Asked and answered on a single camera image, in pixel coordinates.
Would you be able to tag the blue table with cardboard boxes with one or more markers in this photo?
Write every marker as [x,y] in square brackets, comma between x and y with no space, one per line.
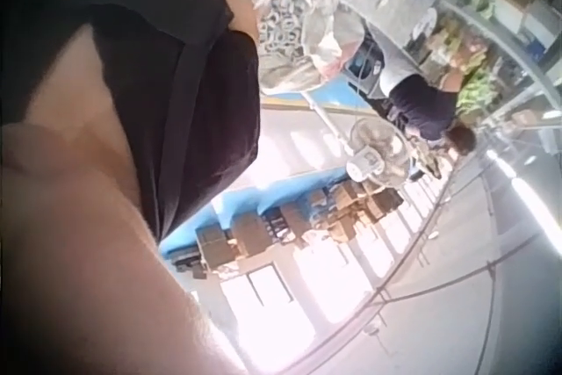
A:
[281,221]

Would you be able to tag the white standing fan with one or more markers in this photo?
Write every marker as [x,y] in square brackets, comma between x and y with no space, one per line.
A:
[377,151]

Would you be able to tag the clear bag of metal parts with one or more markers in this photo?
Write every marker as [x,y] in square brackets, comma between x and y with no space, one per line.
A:
[283,37]

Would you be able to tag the metal shelf with goods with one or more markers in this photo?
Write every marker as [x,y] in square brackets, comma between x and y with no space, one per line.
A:
[500,28]

